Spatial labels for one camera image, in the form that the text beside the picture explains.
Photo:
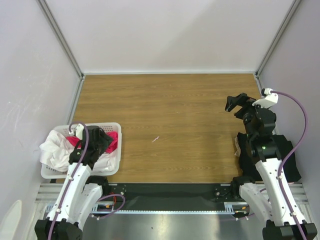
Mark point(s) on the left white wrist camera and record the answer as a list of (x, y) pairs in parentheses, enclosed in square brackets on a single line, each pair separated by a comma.
[(76, 130)]

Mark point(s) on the aluminium frame rail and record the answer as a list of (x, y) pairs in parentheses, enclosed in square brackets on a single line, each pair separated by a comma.
[(231, 208)]

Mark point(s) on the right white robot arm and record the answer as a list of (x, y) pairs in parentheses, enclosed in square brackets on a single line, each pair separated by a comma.
[(280, 212)]

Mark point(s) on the white laundry basket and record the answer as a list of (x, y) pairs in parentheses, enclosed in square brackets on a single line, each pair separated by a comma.
[(49, 173)]

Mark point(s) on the white crumpled t shirt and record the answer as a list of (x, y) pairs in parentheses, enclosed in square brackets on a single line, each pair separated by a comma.
[(55, 152)]

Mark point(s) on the pink t shirt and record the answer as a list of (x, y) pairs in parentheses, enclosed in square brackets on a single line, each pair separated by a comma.
[(73, 140)]

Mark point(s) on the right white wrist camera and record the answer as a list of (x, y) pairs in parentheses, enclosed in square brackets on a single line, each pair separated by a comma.
[(269, 99)]

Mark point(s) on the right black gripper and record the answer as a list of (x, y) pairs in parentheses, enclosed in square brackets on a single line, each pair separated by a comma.
[(241, 106)]

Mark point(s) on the black folded t shirt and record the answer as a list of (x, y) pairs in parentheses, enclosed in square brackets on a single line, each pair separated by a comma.
[(247, 167)]

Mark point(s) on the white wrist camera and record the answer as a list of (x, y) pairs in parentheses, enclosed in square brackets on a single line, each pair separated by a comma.
[(76, 130), (269, 99)]

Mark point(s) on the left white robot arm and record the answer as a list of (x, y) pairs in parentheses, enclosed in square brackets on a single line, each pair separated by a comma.
[(81, 189)]

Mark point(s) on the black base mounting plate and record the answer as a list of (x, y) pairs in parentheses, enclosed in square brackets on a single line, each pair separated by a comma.
[(176, 197)]

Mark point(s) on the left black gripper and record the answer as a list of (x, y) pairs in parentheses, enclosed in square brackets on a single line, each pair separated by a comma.
[(105, 139)]

